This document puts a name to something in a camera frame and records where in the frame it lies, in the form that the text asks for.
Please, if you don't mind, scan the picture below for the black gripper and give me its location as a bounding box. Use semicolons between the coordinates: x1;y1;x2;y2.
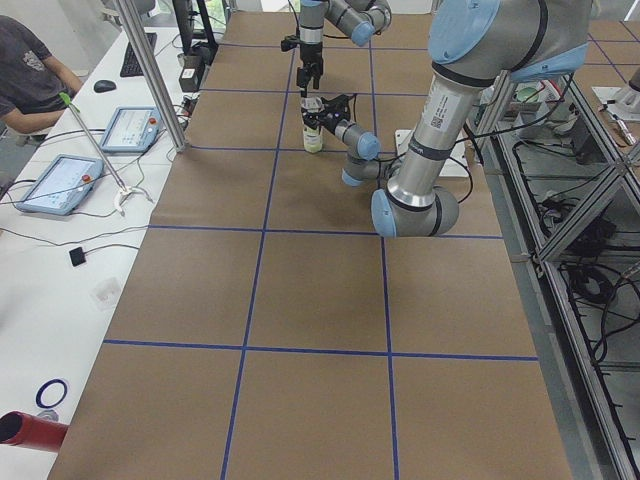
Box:
296;42;324;98
312;106;345;133

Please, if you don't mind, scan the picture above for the Wilson tennis ball can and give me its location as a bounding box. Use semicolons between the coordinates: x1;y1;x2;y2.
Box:
301;97;323;154

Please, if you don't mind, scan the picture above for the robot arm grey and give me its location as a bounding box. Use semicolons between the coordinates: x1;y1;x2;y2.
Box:
294;0;392;97
297;1;594;237

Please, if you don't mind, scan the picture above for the black box on desk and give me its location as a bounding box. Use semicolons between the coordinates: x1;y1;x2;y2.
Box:
179;55;207;93

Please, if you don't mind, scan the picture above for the black computer monitor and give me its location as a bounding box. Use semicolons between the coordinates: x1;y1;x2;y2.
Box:
172;0;218;57

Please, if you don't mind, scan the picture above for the black keyboard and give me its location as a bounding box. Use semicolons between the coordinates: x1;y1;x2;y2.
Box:
119;32;158;78

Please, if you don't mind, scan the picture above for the blue teach pendant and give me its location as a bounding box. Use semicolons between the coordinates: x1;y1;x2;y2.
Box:
16;154;104;216
100;106;163;154

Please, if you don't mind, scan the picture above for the black computer mouse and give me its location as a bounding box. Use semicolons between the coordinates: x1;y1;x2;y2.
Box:
93;80;117;93

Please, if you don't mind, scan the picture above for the green grabber tool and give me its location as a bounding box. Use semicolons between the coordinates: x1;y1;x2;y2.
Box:
59;92;153;216

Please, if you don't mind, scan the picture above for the seated man grey shirt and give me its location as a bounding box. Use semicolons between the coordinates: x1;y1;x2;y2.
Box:
1;15;83;135

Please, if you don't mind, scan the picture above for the small black square device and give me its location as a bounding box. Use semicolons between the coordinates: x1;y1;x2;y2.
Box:
69;247;86;267

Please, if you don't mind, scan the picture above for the blue tape roll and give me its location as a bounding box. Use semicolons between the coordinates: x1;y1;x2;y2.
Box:
35;378;69;410

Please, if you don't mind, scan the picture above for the red cylinder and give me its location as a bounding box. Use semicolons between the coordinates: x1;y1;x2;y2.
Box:
1;411;68;453

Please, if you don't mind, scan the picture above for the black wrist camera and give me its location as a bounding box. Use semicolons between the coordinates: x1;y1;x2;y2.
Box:
280;35;300;52
321;94;351;119

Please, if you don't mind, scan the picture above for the aluminium frame post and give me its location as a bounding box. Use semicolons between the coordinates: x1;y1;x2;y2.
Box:
114;0;186;153

